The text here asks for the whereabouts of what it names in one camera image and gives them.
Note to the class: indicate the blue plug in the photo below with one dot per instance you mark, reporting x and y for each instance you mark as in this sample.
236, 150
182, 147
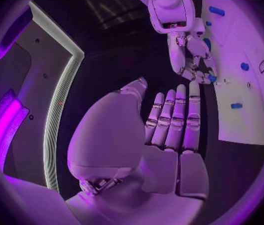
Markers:
208, 43

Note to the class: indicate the white task board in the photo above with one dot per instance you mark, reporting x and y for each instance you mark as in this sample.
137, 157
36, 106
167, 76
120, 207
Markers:
237, 31

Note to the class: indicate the blue part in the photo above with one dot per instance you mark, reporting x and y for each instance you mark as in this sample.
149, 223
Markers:
212, 78

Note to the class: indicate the small blue peg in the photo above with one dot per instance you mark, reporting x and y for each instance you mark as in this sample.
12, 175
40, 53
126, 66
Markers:
208, 23

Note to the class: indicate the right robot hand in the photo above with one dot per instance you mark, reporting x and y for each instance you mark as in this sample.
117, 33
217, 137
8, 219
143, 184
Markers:
196, 46

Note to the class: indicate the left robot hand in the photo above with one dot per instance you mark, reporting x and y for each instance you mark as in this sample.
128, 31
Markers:
127, 135

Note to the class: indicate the blue block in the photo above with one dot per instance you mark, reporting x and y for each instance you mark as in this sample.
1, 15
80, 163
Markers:
236, 105

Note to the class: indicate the blue long cylinder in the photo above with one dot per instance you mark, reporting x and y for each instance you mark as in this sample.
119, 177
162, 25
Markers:
217, 10

